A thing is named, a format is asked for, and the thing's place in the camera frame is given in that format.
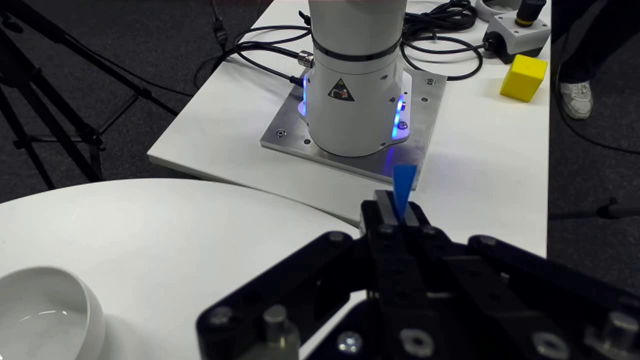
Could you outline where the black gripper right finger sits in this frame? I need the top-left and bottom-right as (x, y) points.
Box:
(397, 203), (640, 360)

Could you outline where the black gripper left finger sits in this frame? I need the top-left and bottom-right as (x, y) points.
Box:
(196, 188), (406, 360)

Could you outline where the white rectangular table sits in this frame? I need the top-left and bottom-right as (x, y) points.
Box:
(145, 0), (554, 261)

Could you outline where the white shoe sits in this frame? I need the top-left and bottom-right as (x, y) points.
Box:
(558, 81), (595, 122)

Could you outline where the yellow block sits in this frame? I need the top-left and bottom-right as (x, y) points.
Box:
(498, 54), (549, 105)

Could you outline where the emergency stop button box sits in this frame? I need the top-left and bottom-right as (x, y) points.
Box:
(479, 0), (551, 67)

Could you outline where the dark trouser leg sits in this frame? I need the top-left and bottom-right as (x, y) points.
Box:
(551, 0), (640, 86)

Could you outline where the white bowl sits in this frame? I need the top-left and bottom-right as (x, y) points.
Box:
(0, 266), (108, 360)

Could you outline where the black cable bundle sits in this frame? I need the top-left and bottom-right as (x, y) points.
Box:
(397, 0), (486, 82)

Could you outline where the black camera tripod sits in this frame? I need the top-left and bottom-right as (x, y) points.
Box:
(0, 0), (182, 191)

